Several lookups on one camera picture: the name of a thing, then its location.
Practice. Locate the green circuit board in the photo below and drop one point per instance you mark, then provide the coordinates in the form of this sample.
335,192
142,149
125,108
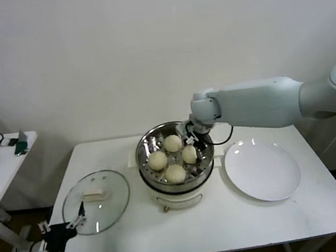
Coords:
21,143

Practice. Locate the white electric cooker base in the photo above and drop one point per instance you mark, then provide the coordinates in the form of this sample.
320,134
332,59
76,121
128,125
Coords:
181,197

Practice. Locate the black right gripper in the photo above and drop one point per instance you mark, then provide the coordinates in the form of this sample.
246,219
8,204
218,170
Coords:
194,133

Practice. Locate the white steamed baozi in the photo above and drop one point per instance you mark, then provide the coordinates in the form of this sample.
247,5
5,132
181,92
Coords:
172,143
175,174
157,160
189,154

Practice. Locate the white side table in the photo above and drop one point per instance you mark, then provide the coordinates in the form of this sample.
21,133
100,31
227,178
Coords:
2,174

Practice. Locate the stainless steel steamer basket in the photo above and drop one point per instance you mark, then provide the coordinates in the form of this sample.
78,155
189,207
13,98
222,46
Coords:
149,147

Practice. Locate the white round plate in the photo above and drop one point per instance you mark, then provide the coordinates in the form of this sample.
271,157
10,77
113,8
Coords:
261,169

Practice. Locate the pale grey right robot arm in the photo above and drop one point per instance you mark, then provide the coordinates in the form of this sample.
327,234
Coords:
277,104

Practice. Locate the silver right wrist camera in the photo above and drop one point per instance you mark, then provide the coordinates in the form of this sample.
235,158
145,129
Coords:
185,131

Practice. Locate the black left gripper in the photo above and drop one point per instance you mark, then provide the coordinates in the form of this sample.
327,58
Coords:
59,235

